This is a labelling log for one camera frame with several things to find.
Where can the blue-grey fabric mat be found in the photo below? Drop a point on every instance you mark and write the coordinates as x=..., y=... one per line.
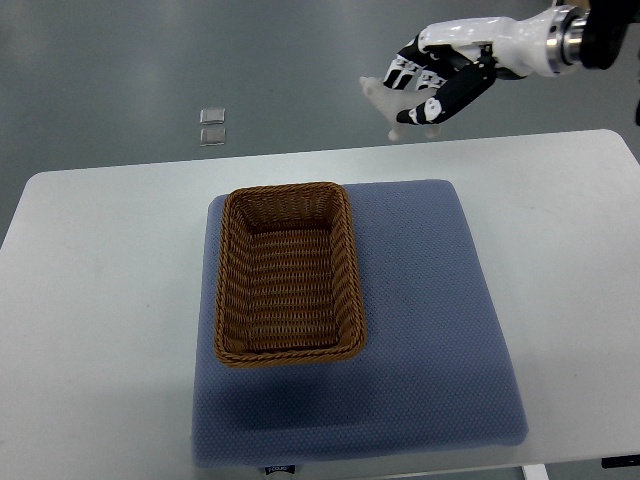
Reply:
x=435, y=373

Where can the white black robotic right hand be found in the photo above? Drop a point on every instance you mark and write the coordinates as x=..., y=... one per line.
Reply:
x=461, y=59

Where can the black table control panel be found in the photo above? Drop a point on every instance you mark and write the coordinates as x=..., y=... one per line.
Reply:
x=620, y=462

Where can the white bear figurine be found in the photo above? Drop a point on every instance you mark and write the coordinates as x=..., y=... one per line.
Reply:
x=390, y=102

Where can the brown wicker basket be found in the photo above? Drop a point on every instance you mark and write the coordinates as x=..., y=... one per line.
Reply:
x=288, y=285

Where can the upper metal floor plate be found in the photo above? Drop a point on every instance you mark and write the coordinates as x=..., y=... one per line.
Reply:
x=212, y=115

